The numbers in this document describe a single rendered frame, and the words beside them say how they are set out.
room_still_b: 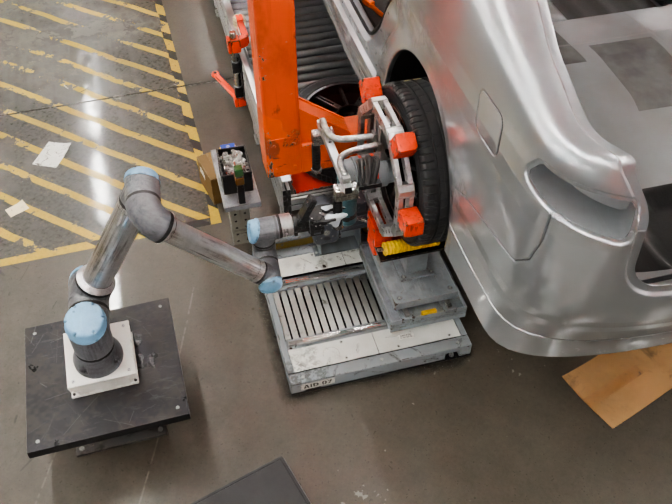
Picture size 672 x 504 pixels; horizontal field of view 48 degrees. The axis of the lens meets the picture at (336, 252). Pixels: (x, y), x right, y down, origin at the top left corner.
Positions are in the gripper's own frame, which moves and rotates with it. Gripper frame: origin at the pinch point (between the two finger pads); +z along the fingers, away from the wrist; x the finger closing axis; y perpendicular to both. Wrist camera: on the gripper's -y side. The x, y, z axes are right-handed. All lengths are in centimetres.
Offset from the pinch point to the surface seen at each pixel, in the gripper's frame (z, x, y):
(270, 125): -16, -60, 1
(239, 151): -29, -77, 26
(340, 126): 16, -63, 10
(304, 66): 27, -183, 56
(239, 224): -33, -73, 69
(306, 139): 0, -62, 14
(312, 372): -18, 19, 75
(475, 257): 33, 47, -13
